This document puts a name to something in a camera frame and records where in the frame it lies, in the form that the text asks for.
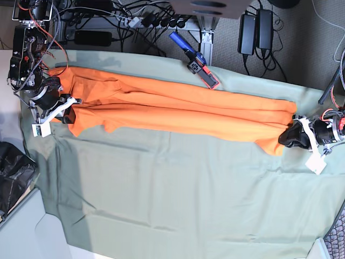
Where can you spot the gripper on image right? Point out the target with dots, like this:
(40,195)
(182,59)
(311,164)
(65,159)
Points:
(304,132)

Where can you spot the orange T-shirt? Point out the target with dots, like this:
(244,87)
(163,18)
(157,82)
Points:
(116,100)

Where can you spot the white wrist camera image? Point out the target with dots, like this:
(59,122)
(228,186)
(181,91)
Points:
(42,130)
(316,163)

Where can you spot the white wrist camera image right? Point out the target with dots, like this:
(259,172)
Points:
(316,163)

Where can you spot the black plastic bag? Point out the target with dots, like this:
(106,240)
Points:
(17,173)

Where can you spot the black power adapter pair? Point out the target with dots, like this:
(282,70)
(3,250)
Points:
(255,31)

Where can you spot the black power brick left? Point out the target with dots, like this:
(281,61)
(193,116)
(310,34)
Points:
(93,38)

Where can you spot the blue clamp on table centre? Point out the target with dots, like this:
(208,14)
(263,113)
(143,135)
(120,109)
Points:
(197,63)

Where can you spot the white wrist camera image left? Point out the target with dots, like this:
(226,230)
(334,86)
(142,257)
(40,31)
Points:
(42,130)

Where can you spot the aluminium frame post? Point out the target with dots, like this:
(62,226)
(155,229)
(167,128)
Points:
(205,36)

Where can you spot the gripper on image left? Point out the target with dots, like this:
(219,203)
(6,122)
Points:
(49,104)

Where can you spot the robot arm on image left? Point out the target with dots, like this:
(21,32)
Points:
(39,25)

